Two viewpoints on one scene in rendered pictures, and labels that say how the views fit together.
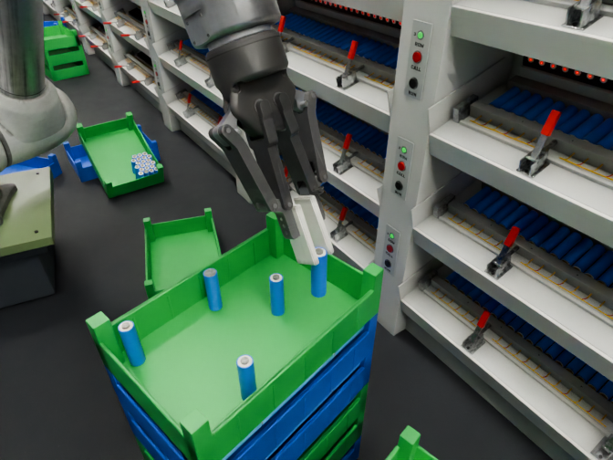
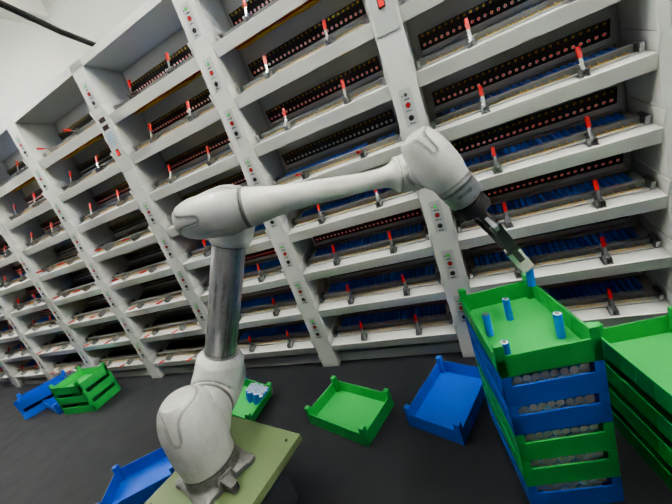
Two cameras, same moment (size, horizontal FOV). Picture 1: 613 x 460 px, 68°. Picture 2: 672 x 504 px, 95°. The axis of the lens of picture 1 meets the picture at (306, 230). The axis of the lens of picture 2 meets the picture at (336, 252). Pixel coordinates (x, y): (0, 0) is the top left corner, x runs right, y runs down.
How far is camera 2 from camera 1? 74 cm
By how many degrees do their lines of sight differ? 35
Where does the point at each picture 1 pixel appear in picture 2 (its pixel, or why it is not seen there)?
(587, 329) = (570, 267)
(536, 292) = (540, 270)
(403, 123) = (441, 245)
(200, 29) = (469, 196)
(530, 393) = not seen: hidden behind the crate
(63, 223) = not seen: hidden behind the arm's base
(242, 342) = (523, 332)
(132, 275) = (331, 445)
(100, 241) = not seen: hidden behind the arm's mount
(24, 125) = (236, 375)
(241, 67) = (486, 202)
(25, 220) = (266, 443)
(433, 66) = (447, 214)
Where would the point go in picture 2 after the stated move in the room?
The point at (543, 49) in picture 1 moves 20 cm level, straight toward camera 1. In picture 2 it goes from (491, 184) to (535, 184)
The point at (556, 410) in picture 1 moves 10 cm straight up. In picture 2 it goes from (583, 314) to (579, 290)
